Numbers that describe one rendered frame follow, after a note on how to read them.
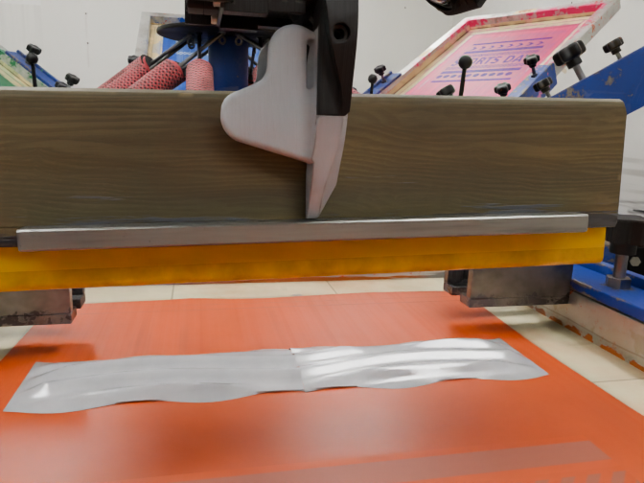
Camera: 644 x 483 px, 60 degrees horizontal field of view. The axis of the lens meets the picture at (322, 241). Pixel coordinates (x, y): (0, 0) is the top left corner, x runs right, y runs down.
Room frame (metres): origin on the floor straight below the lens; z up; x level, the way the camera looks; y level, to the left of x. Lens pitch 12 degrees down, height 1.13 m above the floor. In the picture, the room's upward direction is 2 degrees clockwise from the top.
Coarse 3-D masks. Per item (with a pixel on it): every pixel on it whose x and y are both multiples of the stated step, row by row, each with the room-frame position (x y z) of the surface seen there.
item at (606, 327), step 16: (416, 272) 0.62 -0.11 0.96; (432, 272) 0.63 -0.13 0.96; (560, 304) 0.49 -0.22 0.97; (576, 304) 0.47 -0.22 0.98; (592, 304) 0.45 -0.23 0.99; (560, 320) 0.48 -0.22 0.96; (576, 320) 0.46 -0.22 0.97; (592, 320) 0.44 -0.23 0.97; (608, 320) 0.43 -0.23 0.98; (624, 320) 0.41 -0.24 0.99; (592, 336) 0.44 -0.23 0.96; (608, 336) 0.42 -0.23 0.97; (624, 336) 0.41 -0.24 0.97; (640, 336) 0.39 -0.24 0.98; (624, 352) 0.41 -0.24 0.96; (640, 352) 0.39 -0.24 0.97; (640, 368) 0.39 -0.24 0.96
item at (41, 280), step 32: (384, 256) 0.31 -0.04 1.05; (416, 256) 0.31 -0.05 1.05; (448, 256) 0.32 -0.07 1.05; (480, 256) 0.32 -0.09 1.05; (512, 256) 0.33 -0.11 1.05; (544, 256) 0.33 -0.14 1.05; (576, 256) 0.33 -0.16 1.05; (0, 288) 0.27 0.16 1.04; (32, 288) 0.27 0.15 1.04; (64, 288) 0.27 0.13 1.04
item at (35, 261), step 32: (0, 256) 0.27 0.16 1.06; (32, 256) 0.27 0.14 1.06; (64, 256) 0.27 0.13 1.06; (96, 256) 0.28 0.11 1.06; (128, 256) 0.28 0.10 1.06; (160, 256) 0.28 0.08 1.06; (192, 256) 0.29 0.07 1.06; (224, 256) 0.29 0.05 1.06; (256, 256) 0.29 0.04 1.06; (288, 256) 0.30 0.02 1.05; (320, 256) 0.30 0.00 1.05; (352, 256) 0.30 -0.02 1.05
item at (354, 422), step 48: (288, 336) 0.43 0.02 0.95; (336, 336) 0.43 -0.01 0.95; (384, 336) 0.44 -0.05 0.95; (432, 336) 0.44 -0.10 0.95; (480, 336) 0.45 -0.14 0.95; (432, 384) 0.35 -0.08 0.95; (480, 384) 0.36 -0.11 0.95; (528, 384) 0.36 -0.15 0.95; (576, 384) 0.36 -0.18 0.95; (336, 432) 0.29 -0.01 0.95; (384, 432) 0.29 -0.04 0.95; (432, 432) 0.29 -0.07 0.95; (480, 432) 0.29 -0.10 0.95; (528, 432) 0.30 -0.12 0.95; (576, 432) 0.30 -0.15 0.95; (624, 432) 0.30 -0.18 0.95
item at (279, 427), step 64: (128, 320) 0.46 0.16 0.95; (192, 320) 0.46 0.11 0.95; (256, 320) 0.47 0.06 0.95; (0, 384) 0.33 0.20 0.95; (0, 448) 0.26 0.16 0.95; (64, 448) 0.26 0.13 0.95; (128, 448) 0.27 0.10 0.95; (192, 448) 0.27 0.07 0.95; (256, 448) 0.27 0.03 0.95; (320, 448) 0.27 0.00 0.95
